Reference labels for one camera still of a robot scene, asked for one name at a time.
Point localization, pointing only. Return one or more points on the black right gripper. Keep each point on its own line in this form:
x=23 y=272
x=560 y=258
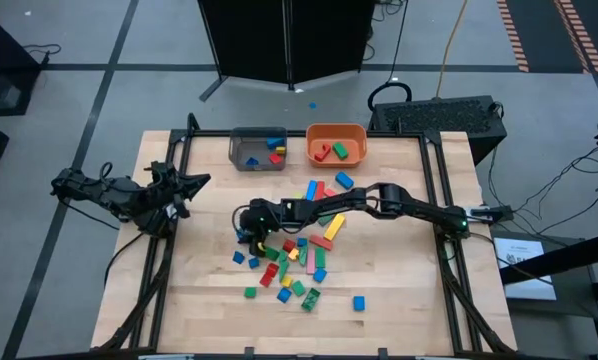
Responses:
x=259 y=215

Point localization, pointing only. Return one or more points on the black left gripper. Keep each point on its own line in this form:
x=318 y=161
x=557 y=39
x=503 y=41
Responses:
x=164 y=197

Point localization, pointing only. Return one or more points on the green rectangular block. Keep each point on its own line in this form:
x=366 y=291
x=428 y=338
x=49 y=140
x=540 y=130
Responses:
x=272 y=253
x=340 y=150

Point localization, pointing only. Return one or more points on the small red cube block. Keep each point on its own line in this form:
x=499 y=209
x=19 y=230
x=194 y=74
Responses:
x=289 y=245
x=275 y=158

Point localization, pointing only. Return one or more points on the green triangle block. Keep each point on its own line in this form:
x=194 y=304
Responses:
x=283 y=267

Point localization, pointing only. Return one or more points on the small yellow cube block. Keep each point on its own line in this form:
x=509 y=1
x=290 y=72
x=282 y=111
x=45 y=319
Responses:
x=293 y=254
x=286 y=281
x=280 y=149

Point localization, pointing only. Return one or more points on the green semicircle block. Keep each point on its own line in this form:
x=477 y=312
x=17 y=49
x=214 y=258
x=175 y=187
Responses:
x=303 y=255

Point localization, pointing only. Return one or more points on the small green cube block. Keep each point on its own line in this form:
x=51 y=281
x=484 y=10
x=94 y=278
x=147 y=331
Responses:
x=250 y=292

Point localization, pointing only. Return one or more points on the long pink block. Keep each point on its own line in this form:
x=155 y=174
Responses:
x=311 y=262

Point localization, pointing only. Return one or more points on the medium green block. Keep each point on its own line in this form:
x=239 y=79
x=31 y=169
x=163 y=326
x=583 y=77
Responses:
x=298 y=288

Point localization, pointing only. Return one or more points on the long red block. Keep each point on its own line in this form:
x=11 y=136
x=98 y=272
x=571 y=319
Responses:
x=330 y=192
x=321 y=242
x=319 y=190

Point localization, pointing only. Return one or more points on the green studded plastic brick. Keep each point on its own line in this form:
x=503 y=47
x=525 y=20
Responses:
x=311 y=299

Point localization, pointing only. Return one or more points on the long blue block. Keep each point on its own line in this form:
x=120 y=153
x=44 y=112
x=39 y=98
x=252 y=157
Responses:
x=311 y=190

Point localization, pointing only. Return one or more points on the blue rectangular block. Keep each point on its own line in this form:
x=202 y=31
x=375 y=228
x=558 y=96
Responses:
x=275 y=142

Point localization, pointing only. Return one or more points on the large blue block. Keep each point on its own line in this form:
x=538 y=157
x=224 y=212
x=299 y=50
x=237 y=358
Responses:
x=344 y=180

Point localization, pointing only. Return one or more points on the red arch block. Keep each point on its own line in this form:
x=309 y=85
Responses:
x=322 y=152

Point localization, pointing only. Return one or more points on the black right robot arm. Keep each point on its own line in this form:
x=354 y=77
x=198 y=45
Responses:
x=414 y=207

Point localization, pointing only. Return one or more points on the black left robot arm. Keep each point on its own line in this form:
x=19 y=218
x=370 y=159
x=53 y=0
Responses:
x=104 y=192

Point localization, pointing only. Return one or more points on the yellow gripper tag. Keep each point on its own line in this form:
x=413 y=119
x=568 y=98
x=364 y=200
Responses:
x=261 y=246

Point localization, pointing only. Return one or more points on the red rectangular block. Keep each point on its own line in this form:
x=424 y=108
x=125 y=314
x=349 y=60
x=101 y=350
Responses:
x=266 y=280
x=272 y=270

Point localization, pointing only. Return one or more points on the medium blue block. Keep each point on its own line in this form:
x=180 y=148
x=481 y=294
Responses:
x=284 y=295
x=359 y=303
x=320 y=275

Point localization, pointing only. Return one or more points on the grey translucent plastic bin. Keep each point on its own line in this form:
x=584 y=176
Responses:
x=246 y=147

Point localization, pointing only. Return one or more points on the long yellow block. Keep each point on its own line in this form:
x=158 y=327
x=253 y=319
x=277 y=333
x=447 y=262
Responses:
x=334 y=226

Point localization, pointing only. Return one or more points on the orange plastic bin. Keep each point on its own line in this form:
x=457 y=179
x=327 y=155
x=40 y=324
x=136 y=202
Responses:
x=354 y=145

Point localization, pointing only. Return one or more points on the black divider panel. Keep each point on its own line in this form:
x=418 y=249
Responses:
x=289 y=40

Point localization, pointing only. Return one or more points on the black computer case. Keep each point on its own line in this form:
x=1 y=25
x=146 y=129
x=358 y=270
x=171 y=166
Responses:
x=439 y=120

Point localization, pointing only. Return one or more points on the black adapter box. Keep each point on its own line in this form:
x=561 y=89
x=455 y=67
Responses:
x=491 y=214

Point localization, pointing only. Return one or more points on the white paper sheet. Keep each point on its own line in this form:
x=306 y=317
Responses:
x=524 y=270

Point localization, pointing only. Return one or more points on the black side table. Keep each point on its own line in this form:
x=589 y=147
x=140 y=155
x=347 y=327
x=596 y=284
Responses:
x=569 y=255

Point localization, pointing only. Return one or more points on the black aluminium table frame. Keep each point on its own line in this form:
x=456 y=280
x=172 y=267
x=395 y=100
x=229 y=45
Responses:
x=204 y=133

